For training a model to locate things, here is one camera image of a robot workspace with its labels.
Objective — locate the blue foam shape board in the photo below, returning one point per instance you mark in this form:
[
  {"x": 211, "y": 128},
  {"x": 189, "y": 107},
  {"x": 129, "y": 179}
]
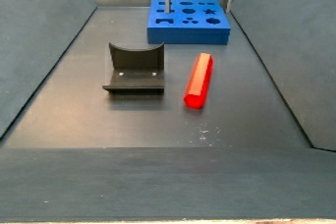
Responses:
[{"x": 195, "y": 22}]

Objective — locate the black curved cradle stand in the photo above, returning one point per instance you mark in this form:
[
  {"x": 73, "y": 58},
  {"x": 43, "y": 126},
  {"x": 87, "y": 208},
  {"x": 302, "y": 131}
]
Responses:
[{"x": 138, "y": 69}]

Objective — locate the red hexagonal prism rod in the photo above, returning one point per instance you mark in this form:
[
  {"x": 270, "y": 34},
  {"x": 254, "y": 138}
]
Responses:
[{"x": 198, "y": 87}]

